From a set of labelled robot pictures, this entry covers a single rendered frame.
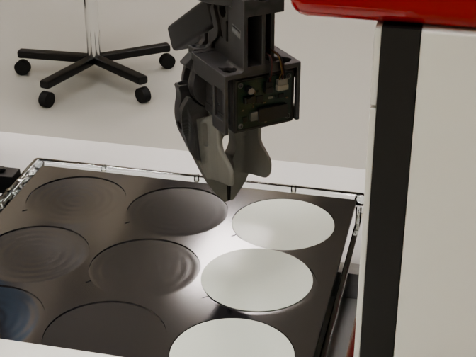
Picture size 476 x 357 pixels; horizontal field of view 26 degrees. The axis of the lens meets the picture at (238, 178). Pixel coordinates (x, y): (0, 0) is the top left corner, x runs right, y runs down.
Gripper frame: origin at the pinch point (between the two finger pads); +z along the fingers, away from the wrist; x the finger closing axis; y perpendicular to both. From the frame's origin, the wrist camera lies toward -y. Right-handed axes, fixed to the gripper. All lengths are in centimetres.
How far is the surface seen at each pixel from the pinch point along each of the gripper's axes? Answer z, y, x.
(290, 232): 6.5, 0.9, 6.7
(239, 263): 6.4, 3.8, -0.3
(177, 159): 14.5, -33.1, 10.2
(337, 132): 97, -177, 131
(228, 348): 6.5, 14.5, -7.0
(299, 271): 6.5, 7.4, 3.9
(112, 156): 14.6, -37.7, 3.3
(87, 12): 71, -255, 77
